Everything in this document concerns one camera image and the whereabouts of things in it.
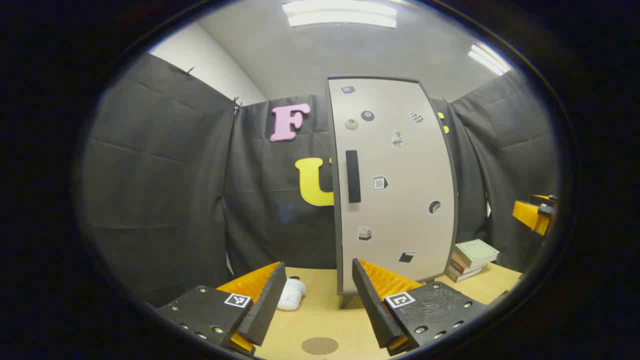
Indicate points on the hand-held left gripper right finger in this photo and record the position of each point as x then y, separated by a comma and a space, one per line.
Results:
372, 310

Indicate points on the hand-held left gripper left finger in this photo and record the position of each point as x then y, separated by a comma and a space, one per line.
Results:
267, 305

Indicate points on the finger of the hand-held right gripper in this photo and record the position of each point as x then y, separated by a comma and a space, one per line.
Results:
531, 216

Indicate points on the round brown coaster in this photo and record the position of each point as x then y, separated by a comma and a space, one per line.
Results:
320, 345

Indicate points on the beige cabinet door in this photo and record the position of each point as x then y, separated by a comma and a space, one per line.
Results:
400, 210

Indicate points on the white plastic container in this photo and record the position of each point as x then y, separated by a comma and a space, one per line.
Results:
292, 295

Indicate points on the green book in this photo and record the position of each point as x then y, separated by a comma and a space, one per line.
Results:
475, 251

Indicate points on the brown book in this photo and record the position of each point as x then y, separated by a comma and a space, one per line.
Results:
459, 265

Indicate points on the grey book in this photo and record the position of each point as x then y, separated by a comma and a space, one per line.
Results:
462, 276

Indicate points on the black backdrop cloth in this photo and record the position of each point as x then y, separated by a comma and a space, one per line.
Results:
175, 175

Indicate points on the small ceiling light panel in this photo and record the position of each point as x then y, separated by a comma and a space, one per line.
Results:
487, 59

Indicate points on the large ceiling light panel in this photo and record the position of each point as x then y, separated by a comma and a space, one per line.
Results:
340, 13

